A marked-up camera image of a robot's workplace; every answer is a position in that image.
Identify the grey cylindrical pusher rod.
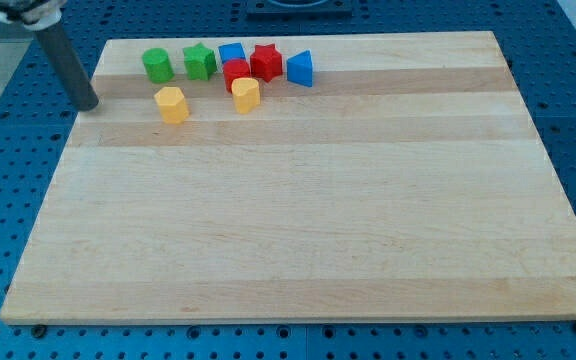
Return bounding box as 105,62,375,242
35,22,99,111

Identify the white and black rod mount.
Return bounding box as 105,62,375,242
0,0,67,31

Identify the yellow hexagon block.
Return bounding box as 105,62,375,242
154,87,190,124

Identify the green cylinder block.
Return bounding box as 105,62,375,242
142,48,174,83

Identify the green star block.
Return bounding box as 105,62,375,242
183,42,217,81

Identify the blue cube block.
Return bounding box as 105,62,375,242
218,42,246,64

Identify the red cylinder block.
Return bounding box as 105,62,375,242
222,58,251,93

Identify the yellow heart block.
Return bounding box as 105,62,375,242
231,77,261,114

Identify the red star block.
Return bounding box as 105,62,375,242
250,44,283,82

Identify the blue triangle block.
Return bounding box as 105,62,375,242
286,50,313,87

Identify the wooden board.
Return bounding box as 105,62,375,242
0,31,576,325

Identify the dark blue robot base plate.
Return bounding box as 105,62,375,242
246,0,353,18

